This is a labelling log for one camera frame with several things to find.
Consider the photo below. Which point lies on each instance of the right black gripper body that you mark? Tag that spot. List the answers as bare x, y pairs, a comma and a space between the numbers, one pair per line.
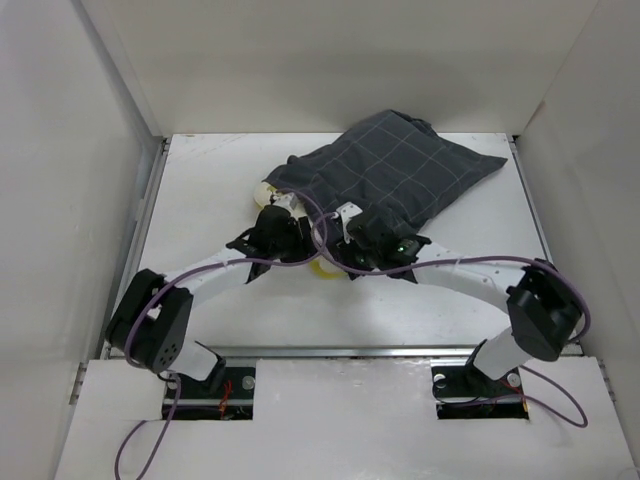
353, 255

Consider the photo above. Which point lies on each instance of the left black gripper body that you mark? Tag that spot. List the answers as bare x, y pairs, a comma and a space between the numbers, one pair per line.
294, 244

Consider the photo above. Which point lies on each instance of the cream yellow-edged pillow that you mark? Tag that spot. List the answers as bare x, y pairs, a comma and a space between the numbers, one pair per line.
305, 249

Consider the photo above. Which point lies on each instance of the dark grey checked pillowcase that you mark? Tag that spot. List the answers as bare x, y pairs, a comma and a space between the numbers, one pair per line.
390, 163

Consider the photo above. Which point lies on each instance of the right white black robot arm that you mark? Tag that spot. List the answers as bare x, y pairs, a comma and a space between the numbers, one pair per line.
543, 309

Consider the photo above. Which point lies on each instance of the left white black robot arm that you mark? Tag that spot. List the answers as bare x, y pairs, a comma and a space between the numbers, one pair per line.
150, 323

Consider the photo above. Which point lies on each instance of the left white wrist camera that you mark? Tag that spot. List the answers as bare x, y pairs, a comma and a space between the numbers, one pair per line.
286, 201

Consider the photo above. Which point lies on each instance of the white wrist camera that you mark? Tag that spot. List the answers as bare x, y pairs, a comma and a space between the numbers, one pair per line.
346, 213
286, 201

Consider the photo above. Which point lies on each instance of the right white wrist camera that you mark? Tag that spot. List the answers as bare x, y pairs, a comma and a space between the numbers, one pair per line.
346, 213

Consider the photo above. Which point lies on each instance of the aluminium front rail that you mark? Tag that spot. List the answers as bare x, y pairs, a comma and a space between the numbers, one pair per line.
308, 352

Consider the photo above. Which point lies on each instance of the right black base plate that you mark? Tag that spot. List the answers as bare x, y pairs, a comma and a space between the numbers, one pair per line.
462, 393

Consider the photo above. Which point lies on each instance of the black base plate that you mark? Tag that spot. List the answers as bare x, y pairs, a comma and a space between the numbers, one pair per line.
233, 400
462, 393

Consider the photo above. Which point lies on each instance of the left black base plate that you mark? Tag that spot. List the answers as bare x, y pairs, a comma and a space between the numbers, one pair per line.
233, 400

